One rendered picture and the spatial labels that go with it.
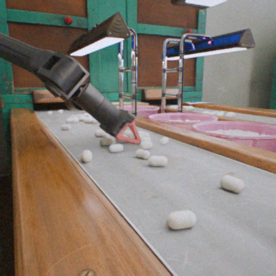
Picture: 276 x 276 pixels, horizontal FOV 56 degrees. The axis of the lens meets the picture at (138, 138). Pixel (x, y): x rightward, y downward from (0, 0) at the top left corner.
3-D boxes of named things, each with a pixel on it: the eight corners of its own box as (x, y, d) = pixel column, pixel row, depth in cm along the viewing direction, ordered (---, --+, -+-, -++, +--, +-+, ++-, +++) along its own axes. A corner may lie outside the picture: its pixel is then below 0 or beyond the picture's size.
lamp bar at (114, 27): (106, 36, 79) (106, 10, 77) (66, 55, 133) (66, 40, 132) (130, 37, 82) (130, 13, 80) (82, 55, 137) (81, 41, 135)
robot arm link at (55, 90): (45, 84, 54) (71, 55, 56) (34, 89, 63) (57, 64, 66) (87, 121, 59) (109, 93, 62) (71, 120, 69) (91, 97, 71)
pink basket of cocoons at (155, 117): (193, 152, 85) (194, 124, 83) (134, 140, 103) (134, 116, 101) (228, 140, 104) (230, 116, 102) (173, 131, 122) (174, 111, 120)
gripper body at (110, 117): (117, 111, 70) (98, 93, 67) (134, 116, 61) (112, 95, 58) (103, 130, 69) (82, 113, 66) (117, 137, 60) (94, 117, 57)
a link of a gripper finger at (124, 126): (138, 129, 74) (115, 108, 69) (151, 133, 67) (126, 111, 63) (124, 148, 73) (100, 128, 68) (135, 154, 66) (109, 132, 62)
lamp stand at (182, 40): (179, 131, 122) (183, 31, 113) (158, 125, 140) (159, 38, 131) (211, 128, 131) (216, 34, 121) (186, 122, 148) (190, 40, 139)
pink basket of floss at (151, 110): (150, 130, 125) (150, 110, 123) (101, 127, 135) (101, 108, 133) (164, 122, 149) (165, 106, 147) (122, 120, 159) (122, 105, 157)
